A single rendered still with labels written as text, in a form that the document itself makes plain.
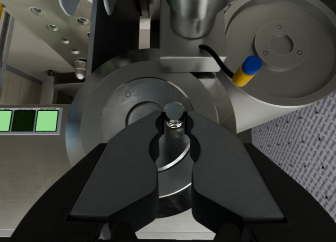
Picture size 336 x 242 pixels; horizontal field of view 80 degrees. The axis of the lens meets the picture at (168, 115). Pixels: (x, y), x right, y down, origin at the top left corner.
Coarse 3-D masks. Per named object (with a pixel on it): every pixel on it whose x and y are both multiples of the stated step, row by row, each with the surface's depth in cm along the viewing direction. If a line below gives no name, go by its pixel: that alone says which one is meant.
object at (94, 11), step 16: (96, 0) 21; (96, 16) 21; (112, 16) 26; (128, 16) 36; (96, 32) 21; (112, 32) 26; (128, 32) 36; (96, 48) 21; (112, 48) 26; (128, 48) 35; (96, 64) 21
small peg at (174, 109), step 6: (174, 102) 13; (168, 108) 13; (174, 108) 13; (180, 108) 13; (168, 114) 13; (174, 114) 13; (180, 114) 13; (168, 120) 13; (174, 120) 13; (180, 120) 13; (168, 126) 15; (174, 126) 14
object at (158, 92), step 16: (144, 80) 16; (160, 80) 16; (112, 96) 16; (128, 96) 16; (144, 96) 16; (160, 96) 16; (176, 96) 16; (112, 112) 16; (128, 112) 16; (144, 112) 16; (112, 128) 15; (176, 128) 15; (160, 144) 15; (176, 144) 15; (160, 160) 15; (176, 160) 15
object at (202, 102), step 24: (120, 72) 18; (144, 72) 18; (168, 72) 18; (96, 96) 17; (192, 96) 17; (96, 120) 17; (216, 120) 17; (96, 144) 16; (168, 168) 16; (168, 192) 16
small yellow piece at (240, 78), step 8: (200, 48) 15; (208, 48) 14; (216, 56) 13; (248, 64) 10; (256, 64) 10; (224, 72) 13; (240, 72) 11; (248, 72) 10; (256, 72) 11; (232, 80) 12; (240, 80) 11; (248, 80) 11
